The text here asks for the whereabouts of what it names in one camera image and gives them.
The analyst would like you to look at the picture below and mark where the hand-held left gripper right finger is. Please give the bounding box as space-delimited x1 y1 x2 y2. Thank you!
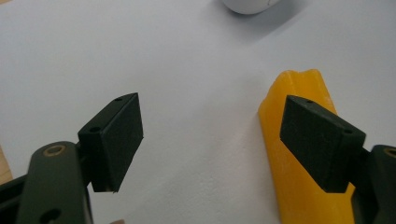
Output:
279 94 367 194

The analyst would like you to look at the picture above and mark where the yellow banana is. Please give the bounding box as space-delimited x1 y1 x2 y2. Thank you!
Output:
258 68 357 224

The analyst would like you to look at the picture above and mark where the white bowl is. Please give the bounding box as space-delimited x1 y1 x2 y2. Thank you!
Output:
220 0 282 16

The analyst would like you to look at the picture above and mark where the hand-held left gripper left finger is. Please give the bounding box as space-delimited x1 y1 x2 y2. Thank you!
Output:
77 91 145 194

